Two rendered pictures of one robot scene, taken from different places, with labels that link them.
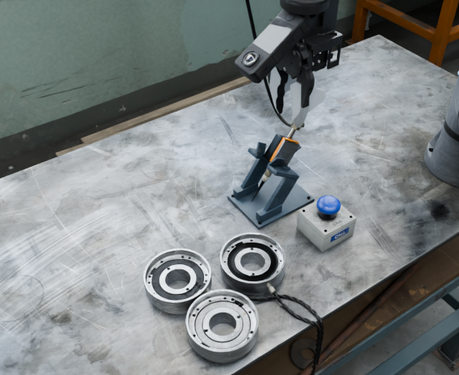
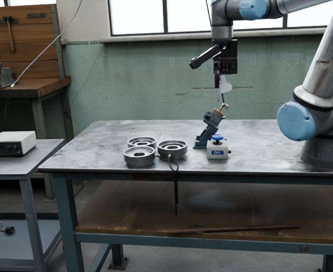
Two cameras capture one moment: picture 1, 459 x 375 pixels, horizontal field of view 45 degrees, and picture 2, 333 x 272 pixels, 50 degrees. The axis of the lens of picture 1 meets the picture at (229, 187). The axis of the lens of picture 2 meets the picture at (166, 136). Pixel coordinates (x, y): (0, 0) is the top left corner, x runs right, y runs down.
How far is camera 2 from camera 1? 0.92 m
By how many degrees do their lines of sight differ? 44
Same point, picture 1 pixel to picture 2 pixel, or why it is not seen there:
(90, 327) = (106, 149)
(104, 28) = not seen: hidden behind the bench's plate
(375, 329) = (242, 236)
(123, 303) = (121, 148)
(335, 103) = not seen: hidden behind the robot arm
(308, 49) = (219, 61)
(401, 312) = (265, 238)
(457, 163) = (307, 147)
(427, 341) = not seen: outside the picture
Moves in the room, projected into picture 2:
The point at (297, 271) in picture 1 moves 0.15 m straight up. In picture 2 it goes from (189, 160) to (188, 116)
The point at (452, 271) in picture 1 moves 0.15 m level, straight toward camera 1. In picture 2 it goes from (317, 237) to (277, 245)
